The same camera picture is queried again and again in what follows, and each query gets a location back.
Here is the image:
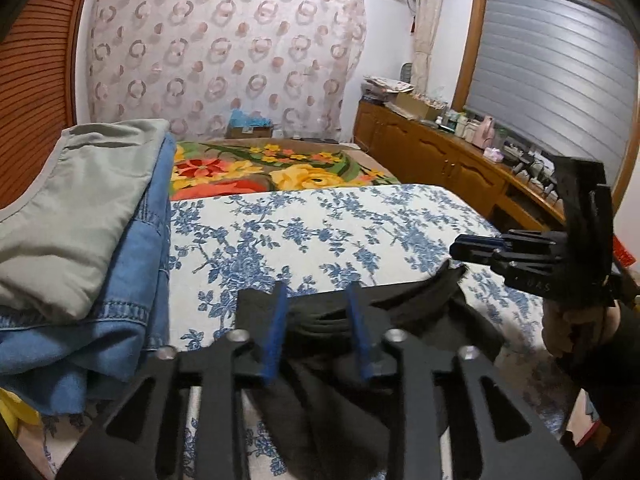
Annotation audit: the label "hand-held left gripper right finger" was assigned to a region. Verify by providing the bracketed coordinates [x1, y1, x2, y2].
[346, 281, 583, 480]

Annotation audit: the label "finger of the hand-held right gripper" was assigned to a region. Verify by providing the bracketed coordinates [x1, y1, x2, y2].
[449, 246, 556, 269]
[457, 230, 556, 250]

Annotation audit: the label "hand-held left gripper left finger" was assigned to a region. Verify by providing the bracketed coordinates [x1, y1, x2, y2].
[57, 282, 290, 480]

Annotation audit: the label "black pants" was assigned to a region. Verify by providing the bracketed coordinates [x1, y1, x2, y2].
[235, 260, 506, 480]

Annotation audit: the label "person's right forearm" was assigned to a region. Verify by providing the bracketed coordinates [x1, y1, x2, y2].
[560, 345, 640, 480]

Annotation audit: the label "grey-green folded pants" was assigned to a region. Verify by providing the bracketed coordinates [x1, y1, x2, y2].
[0, 119, 171, 322]

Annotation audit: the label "person's right hand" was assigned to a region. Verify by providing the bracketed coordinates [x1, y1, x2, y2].
[542, 304, 622, 357]

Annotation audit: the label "long wooden cabinet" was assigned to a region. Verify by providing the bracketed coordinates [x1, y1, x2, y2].
[354, 100, 568, 233]

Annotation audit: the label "blue floral bedspread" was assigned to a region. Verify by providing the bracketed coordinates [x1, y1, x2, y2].
[15, 183, 576, 480]

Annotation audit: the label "group of white bottles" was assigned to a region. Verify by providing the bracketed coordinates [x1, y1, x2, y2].
[452, 110, 481, 139]

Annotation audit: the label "grey window blind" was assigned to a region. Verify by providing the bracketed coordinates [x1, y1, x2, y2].
[462, 0, 632, 181]

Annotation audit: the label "open cardboard box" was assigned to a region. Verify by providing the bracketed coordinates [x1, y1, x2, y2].
[395, 91, 446, 121]

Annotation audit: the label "colourful flower blanket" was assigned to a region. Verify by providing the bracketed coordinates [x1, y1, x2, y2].
[170, 140, 402, 202]

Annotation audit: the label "blue denim jeans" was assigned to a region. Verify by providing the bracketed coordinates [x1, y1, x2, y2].
[0, 132, 177, 416]

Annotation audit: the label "stack of papers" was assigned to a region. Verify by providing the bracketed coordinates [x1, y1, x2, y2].
[362, 75, 416, 101]

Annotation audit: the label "box with blue cloth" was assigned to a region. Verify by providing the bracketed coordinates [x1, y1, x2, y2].
[227, 109, 273, 139]

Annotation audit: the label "beige corner curtain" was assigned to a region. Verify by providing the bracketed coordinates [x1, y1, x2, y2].
[412, 0, 446, 86]

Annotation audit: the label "yellow cloth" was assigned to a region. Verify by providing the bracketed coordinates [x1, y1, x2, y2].
[0, 390, 38, 431]

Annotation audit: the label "ring-patterned sheer curtain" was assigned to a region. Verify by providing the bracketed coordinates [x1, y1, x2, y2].
[86, 0, 368, 142]

